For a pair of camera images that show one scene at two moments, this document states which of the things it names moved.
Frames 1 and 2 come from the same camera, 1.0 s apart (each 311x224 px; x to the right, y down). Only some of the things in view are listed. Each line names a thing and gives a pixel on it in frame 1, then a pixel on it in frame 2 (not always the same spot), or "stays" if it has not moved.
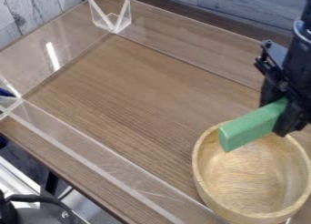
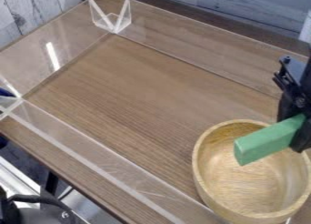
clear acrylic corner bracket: [112, 22] stays
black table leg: [51, 183] stays
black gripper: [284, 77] -> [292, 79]
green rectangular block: [249, 126] -> [253, 145]
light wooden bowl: [255, 183] stays
